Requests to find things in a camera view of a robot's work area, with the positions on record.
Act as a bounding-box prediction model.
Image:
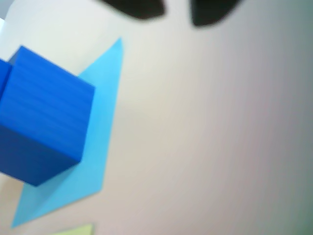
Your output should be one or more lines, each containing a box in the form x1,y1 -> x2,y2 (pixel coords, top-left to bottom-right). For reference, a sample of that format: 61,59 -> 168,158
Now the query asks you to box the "light blue paper square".
11,37 -> 124,230

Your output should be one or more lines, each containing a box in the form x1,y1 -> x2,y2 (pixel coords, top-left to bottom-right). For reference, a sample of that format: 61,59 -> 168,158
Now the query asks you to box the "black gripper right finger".
190,0 -> 239,27

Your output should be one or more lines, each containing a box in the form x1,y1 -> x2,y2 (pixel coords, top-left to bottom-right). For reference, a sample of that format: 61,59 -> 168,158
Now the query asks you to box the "large blue cube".
0,45 -> 95,187

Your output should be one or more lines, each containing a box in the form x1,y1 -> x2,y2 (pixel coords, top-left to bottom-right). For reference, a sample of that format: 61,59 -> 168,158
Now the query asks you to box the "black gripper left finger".
101,0 -> 165,20

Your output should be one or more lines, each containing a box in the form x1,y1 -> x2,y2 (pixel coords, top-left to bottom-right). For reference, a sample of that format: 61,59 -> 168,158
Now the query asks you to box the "green paper square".
51,223 -> 95,235

